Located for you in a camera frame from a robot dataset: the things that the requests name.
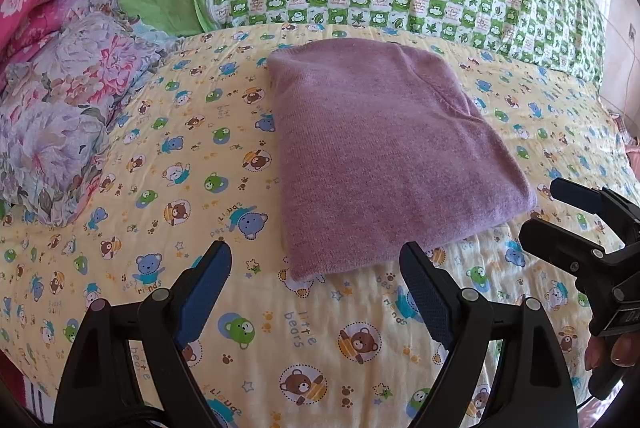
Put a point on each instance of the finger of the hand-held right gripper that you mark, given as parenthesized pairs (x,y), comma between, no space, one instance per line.
(575,195)
(555,240)

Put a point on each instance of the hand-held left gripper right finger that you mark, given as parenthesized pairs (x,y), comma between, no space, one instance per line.
(430,303)

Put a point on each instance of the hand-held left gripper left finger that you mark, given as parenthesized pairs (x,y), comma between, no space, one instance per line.
(202,293)

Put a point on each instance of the purple knit sweater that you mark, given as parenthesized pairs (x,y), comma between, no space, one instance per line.
(390,148)

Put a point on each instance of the person's right hand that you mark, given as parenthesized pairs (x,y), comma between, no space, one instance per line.
(625,350)

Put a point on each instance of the yellow bear-print blanket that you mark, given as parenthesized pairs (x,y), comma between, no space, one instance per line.
(200,158)

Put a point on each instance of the red striped cloth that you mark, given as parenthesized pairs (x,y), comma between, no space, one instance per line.
(37,395)

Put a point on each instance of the pastel floral quilt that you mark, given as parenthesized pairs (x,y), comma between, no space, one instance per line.
(65,108)

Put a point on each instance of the white wall socket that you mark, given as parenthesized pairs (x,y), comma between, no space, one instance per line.
(633,31)

